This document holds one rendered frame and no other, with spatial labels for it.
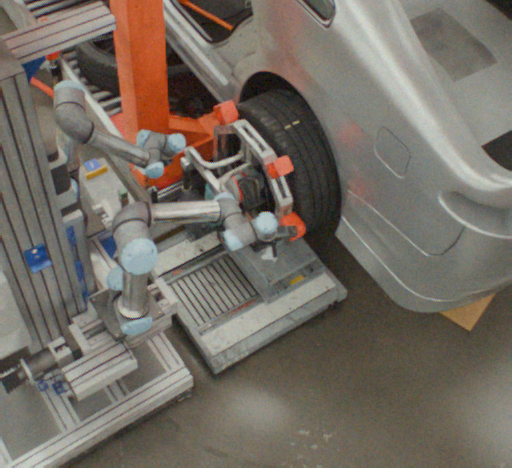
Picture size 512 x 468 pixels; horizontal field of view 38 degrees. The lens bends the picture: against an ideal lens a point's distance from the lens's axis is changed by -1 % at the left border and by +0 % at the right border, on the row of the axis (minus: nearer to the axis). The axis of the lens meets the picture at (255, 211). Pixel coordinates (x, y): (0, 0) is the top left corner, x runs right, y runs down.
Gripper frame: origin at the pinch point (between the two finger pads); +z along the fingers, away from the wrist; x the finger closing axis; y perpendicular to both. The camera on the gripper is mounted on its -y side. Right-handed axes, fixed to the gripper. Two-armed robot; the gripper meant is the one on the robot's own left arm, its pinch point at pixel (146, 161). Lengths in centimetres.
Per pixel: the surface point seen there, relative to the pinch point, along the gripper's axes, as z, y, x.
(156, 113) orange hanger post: -9.7, -16.3, 11.5
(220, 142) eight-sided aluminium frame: -12.7, 8.7, 31.7
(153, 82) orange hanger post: -25.7, -26.3, 8.8
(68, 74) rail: 99, -77, 34
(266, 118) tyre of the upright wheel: -50, 11, 34
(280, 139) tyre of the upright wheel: -54, 22, 32
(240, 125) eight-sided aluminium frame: -39.6, 8.2, 27.6
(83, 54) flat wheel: 89, -82, 44
